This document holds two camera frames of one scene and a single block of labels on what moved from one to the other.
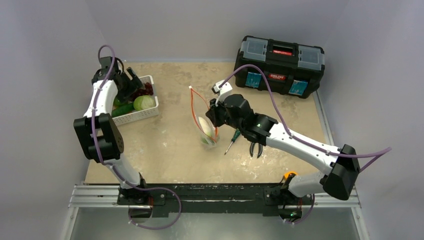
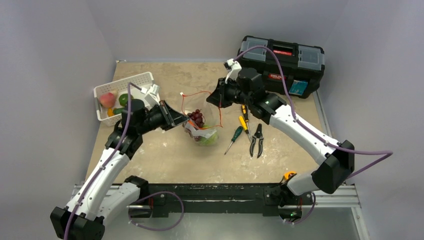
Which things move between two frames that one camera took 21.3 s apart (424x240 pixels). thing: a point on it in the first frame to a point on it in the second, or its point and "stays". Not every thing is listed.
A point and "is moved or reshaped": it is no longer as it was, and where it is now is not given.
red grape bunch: [147, 90] to [197, 117]
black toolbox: [294, 70] stays
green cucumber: [123, 109] stays
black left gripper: [133, 86] to [171, 118]
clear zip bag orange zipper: [209, 135] is moved or reshaped
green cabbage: [143, 102] to [209, 141]
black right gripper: [217, 115] to [222, 94]
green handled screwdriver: [237, 133] stays
